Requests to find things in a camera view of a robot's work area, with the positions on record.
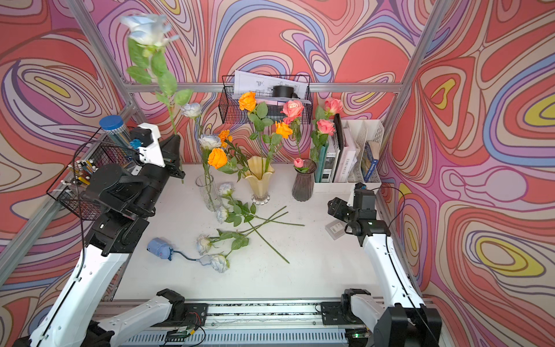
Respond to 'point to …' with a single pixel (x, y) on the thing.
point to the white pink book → (347, 159)
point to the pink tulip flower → (298, 164)
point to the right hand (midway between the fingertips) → (337, 211)
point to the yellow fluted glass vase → (259, 173)
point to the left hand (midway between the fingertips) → (174, 132)
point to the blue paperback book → (368, 163)
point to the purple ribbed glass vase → (303, 183)
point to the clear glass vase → (211, 196)
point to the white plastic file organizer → (362, 130)
